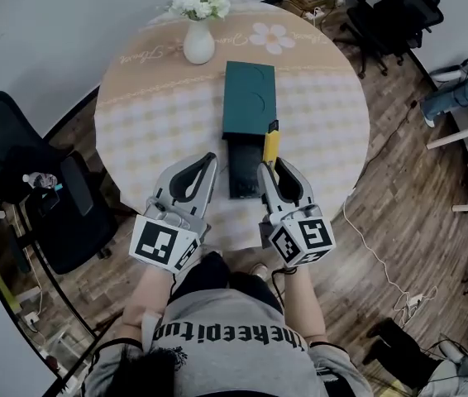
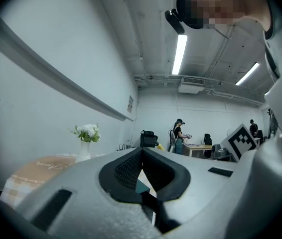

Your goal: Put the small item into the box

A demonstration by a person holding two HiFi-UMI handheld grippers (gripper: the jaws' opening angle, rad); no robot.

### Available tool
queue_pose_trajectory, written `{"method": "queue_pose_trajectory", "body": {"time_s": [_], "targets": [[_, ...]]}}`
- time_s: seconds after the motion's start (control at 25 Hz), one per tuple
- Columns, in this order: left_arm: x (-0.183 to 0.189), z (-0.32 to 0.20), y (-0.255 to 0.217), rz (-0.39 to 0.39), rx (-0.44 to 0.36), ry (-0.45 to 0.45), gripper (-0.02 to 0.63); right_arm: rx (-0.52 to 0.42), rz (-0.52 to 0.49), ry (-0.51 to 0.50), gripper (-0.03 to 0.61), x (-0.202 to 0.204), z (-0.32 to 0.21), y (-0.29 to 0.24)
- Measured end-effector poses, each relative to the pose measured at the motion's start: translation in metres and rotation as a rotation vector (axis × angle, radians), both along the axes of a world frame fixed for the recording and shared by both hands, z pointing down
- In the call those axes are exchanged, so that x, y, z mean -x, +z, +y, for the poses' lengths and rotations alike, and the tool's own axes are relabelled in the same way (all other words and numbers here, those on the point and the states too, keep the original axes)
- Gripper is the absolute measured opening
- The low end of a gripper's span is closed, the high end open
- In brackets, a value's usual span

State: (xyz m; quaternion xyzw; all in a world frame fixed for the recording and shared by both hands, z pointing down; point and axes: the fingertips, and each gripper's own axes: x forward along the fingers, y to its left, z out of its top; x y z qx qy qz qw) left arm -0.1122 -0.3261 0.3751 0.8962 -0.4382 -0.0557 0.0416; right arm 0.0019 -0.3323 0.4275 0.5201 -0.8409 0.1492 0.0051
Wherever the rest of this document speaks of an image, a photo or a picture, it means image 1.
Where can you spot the person's right forearm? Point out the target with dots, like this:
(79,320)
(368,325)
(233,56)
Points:
(304,304)

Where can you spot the person's shoe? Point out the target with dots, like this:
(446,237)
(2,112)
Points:
(258,271)

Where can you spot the dark green drawer box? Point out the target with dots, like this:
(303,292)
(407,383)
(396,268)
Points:
(246,97)

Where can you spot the person's left forearm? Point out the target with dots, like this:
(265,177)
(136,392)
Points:
(145,300)

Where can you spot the person's black trousers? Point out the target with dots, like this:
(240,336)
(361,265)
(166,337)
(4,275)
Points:
(213,275)

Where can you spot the black mesh office chair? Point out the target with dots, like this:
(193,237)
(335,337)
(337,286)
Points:
(73,238)
(407,11)

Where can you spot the blue jeans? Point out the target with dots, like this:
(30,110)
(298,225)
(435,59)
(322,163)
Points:
(453,99)

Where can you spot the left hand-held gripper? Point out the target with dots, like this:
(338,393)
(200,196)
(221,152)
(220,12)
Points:
(153,242)

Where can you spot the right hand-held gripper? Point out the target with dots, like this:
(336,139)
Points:
(312,238)

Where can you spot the person's grey printed shirt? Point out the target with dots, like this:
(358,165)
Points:
(234,362)

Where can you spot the clear plastic water bottle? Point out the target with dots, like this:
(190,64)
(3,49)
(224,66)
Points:
(40,180)

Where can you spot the round table with checked cloth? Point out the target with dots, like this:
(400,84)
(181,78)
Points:
(155,118)

